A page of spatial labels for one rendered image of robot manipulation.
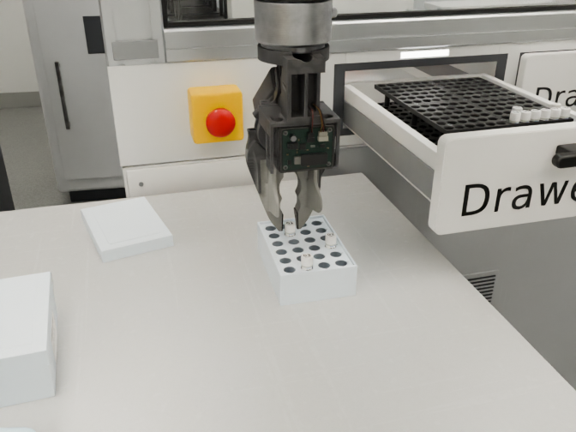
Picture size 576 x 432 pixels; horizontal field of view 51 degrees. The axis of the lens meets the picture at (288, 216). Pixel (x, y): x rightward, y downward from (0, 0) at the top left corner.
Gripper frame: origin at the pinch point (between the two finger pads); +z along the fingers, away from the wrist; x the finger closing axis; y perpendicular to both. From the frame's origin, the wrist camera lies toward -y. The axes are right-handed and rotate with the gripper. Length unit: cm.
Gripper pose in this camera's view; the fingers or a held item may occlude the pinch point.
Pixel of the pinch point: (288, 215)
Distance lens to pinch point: 69.9
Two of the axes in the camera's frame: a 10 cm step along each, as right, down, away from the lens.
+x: 9.7, -1.0, 2.1
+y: 2.3, 4.4, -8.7
